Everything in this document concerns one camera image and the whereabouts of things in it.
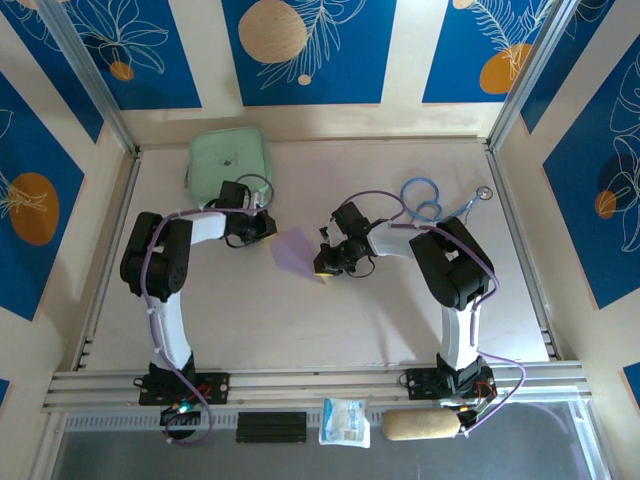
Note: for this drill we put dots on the aluminium frame post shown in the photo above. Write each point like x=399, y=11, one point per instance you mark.
x=530, y=65
x=86, y=65

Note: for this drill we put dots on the clear plastic gauze packet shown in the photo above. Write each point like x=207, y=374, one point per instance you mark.
x=345, y=422

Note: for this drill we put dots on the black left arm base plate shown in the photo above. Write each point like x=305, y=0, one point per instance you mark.
x=215, y=387

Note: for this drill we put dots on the aluminium frame cross rail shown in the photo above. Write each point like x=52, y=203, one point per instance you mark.
x=310, y=387

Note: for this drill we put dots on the aluminium table side rail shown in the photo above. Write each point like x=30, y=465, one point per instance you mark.
x=124, y=200
x=510, y=200

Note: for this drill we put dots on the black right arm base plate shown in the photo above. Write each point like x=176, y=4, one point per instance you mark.
x=420, y=382

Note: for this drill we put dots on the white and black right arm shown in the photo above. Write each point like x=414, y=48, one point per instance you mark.
x=457, y=335

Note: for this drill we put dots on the lilac paper sheet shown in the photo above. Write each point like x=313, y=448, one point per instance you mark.
x=295, y=252

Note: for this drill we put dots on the blue stethoscope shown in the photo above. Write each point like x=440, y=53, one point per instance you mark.
x=483, y=192

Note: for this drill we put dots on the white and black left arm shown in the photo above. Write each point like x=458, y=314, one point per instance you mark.
x=167, y=325

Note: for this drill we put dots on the black ribbed block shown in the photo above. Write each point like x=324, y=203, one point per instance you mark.
x=270, y=427

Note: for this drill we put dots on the beige cork roll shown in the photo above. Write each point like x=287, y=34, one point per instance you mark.
x=420, y=425

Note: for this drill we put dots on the blue floral wall poster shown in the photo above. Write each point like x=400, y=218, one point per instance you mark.
x=575, y=225
x=55, y=85
x=565, y=65
x=30, y=150
x=450, y=50
x=165, y=65
x=350, y=60

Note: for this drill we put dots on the mint green zip pouch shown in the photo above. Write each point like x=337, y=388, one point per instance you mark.
x=220, y=155

